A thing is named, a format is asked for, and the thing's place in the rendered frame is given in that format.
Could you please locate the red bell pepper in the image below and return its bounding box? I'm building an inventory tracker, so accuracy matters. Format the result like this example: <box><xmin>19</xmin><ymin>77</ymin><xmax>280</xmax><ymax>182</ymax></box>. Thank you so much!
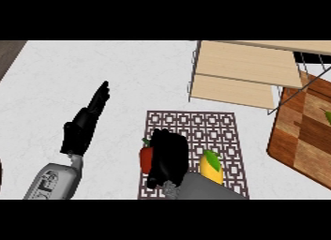
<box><xmin>138</xmin><ymin>137</ymin><xmax>155</xmax><ymax>174</ymax></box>

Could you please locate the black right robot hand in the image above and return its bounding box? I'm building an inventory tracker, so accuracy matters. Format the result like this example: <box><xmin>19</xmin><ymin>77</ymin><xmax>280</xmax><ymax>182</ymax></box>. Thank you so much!
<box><xmin>144</xmin><ymin>127</ymin><xmax>189</xmax><ymax>189</ymax></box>

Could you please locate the wooden tiered wire shelf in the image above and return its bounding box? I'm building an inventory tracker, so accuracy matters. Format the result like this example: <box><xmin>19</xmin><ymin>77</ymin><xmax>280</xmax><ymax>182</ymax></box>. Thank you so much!
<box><xmin>186</xmin><ymin>40</ymin><xmax>331</xmax><ymax>116</ymax></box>

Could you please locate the brown patterned placemat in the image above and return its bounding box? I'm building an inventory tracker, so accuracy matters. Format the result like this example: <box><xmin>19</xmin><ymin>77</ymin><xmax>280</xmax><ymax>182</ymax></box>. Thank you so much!
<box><xmin>137</xmin><ymin>110</ymin><xmax>251</xmax><ymax>201</ymax></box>

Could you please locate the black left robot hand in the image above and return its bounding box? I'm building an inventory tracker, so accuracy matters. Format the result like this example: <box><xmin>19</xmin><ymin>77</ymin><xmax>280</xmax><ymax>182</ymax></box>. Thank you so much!
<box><xmin>57</xmin><ymin>81</ymin><xmax>110</xmax><ymax>157</ymax></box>

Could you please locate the brown wooden cutting board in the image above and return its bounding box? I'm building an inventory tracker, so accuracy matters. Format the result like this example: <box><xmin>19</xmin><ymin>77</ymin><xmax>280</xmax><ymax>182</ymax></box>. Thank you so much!
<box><xmin>265</xmin><ymin>70</ymin><xmax>331</xmax><ymax>197</ymax></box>

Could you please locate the yellow fruit with green leaf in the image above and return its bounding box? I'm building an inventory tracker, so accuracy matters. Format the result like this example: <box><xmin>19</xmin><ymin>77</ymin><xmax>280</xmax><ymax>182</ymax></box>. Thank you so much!
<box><xmin>197</xmin><ymin>149</ymin><xmax>226</xmax><ymax>186</ymax></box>

